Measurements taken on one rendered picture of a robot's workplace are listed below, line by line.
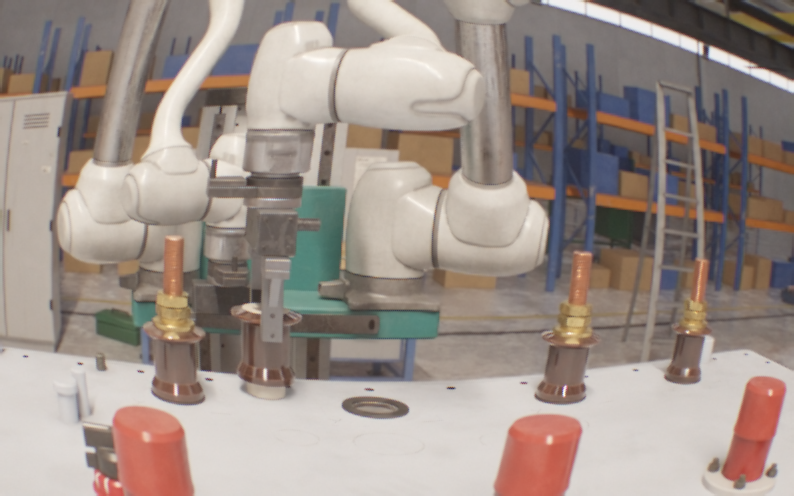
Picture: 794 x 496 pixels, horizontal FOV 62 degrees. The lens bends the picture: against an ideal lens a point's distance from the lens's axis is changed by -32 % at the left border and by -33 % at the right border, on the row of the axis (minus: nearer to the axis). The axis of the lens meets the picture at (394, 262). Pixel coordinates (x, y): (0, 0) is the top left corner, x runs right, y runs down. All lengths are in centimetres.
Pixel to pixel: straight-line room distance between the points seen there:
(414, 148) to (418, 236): 746
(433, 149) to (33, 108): 533
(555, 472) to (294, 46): 62
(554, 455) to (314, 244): 130
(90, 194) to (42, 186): 399
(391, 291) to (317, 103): 82
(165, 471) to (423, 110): 58
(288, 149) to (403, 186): 74
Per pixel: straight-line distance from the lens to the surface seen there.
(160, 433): 61
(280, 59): 106
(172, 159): 136
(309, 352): 200
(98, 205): 159
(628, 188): 1044
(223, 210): 142
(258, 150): 107
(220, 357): 197
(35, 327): 577
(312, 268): 192
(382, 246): 179
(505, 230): 173
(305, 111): 105
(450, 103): 101
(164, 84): 860
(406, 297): 182
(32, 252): 565
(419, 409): 116
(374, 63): 103
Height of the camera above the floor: 173
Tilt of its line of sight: 9 degrees down
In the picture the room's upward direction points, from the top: 5 degrees clockwise
